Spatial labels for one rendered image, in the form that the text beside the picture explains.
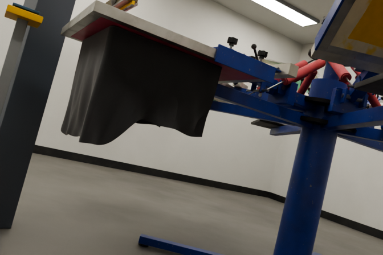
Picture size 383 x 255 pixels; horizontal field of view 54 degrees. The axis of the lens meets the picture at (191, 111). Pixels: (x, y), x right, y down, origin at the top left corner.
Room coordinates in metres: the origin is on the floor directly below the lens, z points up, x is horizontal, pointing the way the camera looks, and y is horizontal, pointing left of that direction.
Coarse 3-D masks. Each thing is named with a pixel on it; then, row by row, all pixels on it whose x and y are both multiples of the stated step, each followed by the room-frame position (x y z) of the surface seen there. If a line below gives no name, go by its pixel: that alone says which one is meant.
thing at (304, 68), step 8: (296, 64) 2.07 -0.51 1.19; (304, 64) 2.08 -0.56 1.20; (312, 64) 1.95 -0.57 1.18; (320, 64) 1.97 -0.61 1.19; (336, 64) 1.85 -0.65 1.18; (304, 72) 1.92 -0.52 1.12; (312, 72) 2.28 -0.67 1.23; (336, 72) 1.81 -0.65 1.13; (344, 72) 1.73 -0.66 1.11; (360, 72) 1.83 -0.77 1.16; (288, 80) 1.87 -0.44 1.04; (296, 80) 2.29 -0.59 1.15; (304, 80) 2.37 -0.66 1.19; (344, 80) 1.74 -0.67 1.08; (304, 88) 2.41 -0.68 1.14; (368, 96) 2.21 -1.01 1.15; (376, 104) 2.23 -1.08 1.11
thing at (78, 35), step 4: (76, 32) 1.57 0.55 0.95; (80, 32) 1.55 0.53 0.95; (84, 32) 1.53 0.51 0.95; (88, 32) 1.51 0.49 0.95; (92, 32) 1.49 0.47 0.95; (72, 36) 1.67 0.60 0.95; (76, 36) 1.65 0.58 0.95; (80, 36) 1.62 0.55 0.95; (84, 36) 1.60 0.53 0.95; (88, 36) 1.58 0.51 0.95; (220, 80) 1.83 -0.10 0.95; (224, 80) 1.81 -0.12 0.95
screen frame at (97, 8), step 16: (96, 0) 1.18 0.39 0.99; (80, 16) 1.36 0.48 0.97; (96, 16) 1.24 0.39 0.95; (112, 16) 1.21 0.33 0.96; (128, 16) 1.24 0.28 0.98; (64, 32) 1.62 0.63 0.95; (144, 32) 1.30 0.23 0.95; (160, 32) 1.30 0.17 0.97; (176, 32) 1.33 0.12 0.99; (192, 48) 1.37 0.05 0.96; (208, 48) 1.40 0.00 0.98; (240, 80) 1.71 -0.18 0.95; (256, 80) 1.62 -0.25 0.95
